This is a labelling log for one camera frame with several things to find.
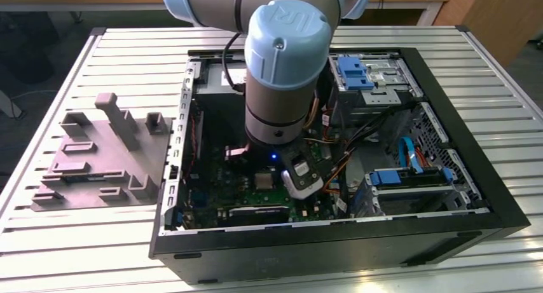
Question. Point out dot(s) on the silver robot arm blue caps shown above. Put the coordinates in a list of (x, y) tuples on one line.
[(275, 99)]

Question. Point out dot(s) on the CPU socket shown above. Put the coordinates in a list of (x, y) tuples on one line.
[(253, 182)]

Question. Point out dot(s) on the hard disk in blue carrier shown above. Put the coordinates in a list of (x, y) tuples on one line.
[(389, 178)]

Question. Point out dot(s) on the graphics card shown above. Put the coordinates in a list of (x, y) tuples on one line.
[(254, 212)]

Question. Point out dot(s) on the green motherboard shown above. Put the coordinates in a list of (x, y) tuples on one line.
[(229, 185)]

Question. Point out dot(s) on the metal disk bay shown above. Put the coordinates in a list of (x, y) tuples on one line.
[(416, 191)]

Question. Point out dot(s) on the metal drive cage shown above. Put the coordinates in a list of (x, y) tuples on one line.
[(374, 102)]

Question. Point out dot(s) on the black open PC case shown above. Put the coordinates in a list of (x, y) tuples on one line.
[(297, 251)]

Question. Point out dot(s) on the grey power supply unit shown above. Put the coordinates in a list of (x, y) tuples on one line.
[(217, 115)]

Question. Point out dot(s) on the blue board connector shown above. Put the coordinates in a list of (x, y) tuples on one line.
[(201, 199)]

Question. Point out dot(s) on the blue drive bay latch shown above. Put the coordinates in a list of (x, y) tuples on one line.
[(354, 73)]

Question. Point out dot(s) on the blue video port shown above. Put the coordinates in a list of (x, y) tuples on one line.
[(179, 218)]

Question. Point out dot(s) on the loose RAM stick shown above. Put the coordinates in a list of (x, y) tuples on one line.
[(85, 179)]

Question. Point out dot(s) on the grey plastic parts rack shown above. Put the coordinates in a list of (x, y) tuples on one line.
[(85, 194)]

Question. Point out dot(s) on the wooden cabinet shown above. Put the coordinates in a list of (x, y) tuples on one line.
[(497, 19)]

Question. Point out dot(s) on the white table leg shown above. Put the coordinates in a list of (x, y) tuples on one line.
[(11, 105)]

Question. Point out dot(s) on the white wrist camera black face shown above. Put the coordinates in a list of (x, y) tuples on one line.
[(303, 181)]

